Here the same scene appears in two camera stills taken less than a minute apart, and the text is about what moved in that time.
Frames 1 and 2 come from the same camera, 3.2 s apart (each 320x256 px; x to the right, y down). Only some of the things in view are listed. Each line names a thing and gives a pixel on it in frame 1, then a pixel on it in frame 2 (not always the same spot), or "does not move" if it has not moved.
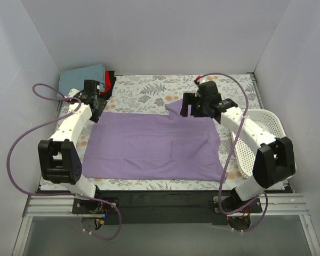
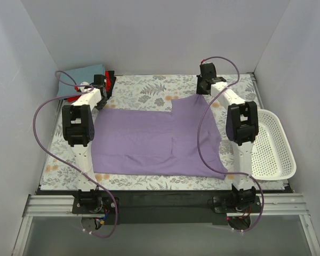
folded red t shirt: (108, 82) does not move
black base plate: (168, 207) does not move
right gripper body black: (191, 105) → (202, 89)
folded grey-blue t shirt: (74, 78) does not move
